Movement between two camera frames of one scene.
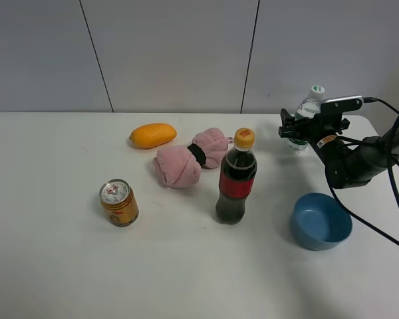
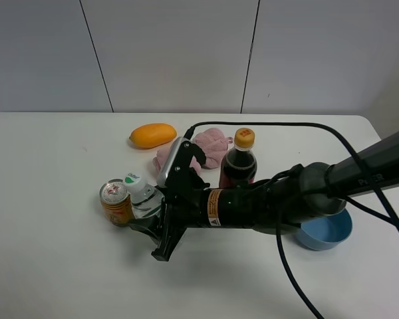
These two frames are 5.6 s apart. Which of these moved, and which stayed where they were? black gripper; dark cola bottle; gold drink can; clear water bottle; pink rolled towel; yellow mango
Moved: clear water bottle; black gripper
Stayed: yellow mango; dark cola bottle; pink rolled towel; gold drink can
